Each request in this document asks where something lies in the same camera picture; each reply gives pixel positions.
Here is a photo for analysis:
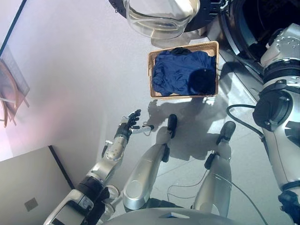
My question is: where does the black robot foot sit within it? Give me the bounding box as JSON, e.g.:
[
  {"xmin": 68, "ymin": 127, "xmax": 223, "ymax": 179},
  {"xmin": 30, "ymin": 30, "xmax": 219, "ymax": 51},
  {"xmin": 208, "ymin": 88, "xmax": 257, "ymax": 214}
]
[
  {"xmin": 165, "ymin": 113, "xmax": 178, "ymax": 139},
  {"xmin": 216, "ymin": 120, "xmax": 236, "ymax": 144}
]

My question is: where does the silver right robot leg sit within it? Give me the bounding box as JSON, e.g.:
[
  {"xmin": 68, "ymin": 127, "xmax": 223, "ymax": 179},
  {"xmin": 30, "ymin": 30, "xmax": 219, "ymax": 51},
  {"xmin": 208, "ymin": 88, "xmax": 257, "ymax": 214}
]
[{"xmin": 191, "ymin": 137, "xmax": 233, "ymax": 218}]

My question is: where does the thin grey cable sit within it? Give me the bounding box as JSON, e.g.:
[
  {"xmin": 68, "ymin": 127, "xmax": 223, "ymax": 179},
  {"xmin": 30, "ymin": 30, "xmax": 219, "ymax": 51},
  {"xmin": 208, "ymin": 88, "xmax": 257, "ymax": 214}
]
[{"xmin": 167, "ymin": 168, "xmax": 268, "ymax": 225}]

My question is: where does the black right robot foot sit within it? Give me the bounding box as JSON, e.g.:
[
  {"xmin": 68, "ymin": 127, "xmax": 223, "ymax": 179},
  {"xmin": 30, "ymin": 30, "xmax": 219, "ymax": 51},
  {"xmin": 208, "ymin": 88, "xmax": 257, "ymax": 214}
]
[{"xmin": 216, "ymin": 120, "xmax": 236, "ymax": 144}]

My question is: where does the light wooden chair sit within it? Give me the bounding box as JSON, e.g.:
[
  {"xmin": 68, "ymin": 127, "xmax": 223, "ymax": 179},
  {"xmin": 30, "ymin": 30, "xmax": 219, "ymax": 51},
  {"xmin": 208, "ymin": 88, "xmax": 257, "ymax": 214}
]
[{"xmin": 0, "ymin": 44, "xmax": 31, "ymax": 128}]

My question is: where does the woven wicker laundry basket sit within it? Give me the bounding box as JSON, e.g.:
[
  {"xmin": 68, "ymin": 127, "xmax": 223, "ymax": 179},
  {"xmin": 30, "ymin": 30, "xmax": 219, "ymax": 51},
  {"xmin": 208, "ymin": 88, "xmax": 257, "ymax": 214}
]
[{"xmin": 147, "ymin": 40, "xmax": 220, "ymax": 100}]

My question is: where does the black left robot foot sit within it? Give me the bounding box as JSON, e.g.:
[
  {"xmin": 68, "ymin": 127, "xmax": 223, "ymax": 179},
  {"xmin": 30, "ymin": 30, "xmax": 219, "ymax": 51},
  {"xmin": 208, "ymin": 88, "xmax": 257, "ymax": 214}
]
[{"xmin": 165, "ymin": 113, "xmax": 178, "ymax": 139}]

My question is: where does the grey front-load washing machine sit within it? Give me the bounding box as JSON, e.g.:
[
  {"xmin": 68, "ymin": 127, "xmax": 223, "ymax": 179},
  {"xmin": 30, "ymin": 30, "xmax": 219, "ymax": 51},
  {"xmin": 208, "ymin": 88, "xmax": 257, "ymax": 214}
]
[{"xmin": 205, "ymin": 0, "xmax": 300, "ymax": 83}]

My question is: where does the thick black cable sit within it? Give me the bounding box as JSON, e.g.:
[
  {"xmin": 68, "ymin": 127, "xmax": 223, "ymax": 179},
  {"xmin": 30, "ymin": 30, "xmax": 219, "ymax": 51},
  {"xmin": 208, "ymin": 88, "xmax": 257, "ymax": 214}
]
[{"xmin": 225, "ymin": 104, "xmax": 266, "ymax": 142}]

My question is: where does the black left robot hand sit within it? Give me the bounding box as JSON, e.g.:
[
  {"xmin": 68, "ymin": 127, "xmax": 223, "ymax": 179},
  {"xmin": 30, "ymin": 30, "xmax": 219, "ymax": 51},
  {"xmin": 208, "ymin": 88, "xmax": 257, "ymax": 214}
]
[{"xmin": 116, "ymin": 108, "xmax": 155, "ymax": 138}]

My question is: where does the beige cabinet with grey patch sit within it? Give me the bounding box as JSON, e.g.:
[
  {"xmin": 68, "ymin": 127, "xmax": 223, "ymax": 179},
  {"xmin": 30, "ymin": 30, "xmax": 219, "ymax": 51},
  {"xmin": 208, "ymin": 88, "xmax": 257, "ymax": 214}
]
[{"xmin": 0, "ymin": 145, "xmax": 76, "ymax": 225}]

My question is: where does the round black glass washer door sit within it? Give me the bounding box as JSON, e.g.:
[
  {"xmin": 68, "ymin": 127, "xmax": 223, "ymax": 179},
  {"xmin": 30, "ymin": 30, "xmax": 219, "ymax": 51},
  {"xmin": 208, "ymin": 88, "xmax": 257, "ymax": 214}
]
[{"xmin": 108, "ymin": 0, "xmax": 226, "ymax": 40}]

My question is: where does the dark blue garment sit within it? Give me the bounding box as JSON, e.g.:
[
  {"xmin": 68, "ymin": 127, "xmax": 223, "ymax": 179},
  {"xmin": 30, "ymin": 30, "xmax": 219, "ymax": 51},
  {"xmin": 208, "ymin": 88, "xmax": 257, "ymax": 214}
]
[{"xmin": 152, "ymin": 50, "xmax": 217, "ymax": 97}]

